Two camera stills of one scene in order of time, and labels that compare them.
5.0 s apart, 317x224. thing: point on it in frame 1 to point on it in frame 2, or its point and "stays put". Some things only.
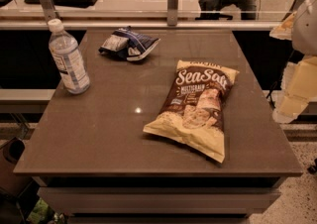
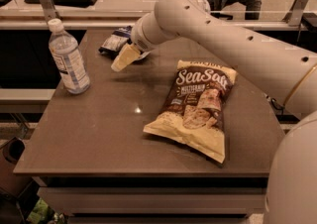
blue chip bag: x=129 y=44 stays put
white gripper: x=306 y=31 to x=141 y=44
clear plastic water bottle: x=68 y=57 stays put
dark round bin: x=10 y=153 stays put
